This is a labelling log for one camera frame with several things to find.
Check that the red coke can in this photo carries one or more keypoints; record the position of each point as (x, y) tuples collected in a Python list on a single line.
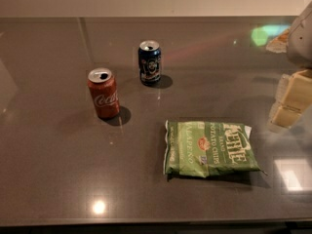
[(103, 89)]

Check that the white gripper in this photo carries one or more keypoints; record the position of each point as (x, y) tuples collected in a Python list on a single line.
[(300, 43)]

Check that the blue pepsi can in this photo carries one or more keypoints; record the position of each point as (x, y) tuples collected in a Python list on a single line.
[(149, 62)]

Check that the green jalapeno chips bag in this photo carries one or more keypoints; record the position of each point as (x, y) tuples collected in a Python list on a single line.
[(203, 149)]

